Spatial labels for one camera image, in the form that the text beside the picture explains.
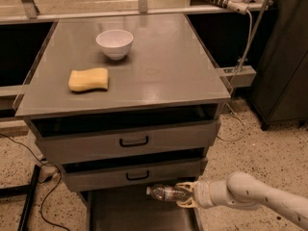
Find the grey bottom drawer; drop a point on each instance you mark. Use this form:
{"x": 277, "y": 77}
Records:
{"x": 129, "y": 208}

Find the grey top drawer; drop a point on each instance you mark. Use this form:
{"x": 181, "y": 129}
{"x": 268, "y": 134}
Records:
{"x": 84, "y": 138}

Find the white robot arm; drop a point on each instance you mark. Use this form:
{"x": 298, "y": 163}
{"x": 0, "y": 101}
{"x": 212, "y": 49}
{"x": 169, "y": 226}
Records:
{"x": 243, "y": 191}

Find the clear plastic water bottle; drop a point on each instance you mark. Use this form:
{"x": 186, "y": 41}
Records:
{"x": 168, "y": 193}

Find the black metal floor frame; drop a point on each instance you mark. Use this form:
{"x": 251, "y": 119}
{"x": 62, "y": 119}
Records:
{"x": 28, "y": 191}

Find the grey metal rail frame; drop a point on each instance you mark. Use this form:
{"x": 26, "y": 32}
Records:
{"x": 122, "y": 10}

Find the dark side cabinet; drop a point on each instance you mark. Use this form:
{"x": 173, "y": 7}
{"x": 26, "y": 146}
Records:
{"x": 280, "y": 89}

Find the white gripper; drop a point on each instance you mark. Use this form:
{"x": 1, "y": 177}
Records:
{"x": 201, "y": 194}

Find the yellow sponge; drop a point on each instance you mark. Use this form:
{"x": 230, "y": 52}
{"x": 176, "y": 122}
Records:
{"x": 90, "y": 79}

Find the white ceramic bowl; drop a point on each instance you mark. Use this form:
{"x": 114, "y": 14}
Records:
{"x": 115, "y": 44}

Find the grey drawer cabinet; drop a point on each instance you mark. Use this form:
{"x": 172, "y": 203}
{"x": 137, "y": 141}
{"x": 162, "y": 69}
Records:
{"x": 166, "y": 67}

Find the grey drawer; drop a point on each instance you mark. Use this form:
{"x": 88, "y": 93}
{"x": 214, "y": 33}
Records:
{"x": 84, "y": 138}
{"x": 134, "y": 170}
{"x": 129, "y": 208}

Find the grey middle drawer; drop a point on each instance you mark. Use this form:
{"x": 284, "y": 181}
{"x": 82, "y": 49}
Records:
{"x": 134, "y": 170}

